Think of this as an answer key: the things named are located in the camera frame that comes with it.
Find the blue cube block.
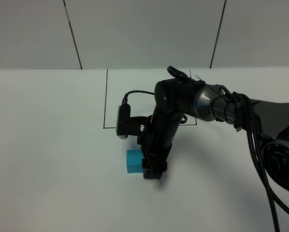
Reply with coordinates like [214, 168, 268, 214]
[126, 150, 144, 174]

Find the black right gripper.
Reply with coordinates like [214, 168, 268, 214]
[137, 108, 183, 179]

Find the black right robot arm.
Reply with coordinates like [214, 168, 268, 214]
[138, 66, 289, 191]

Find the black right camera cable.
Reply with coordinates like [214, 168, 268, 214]
[122, 90, 156, 105]

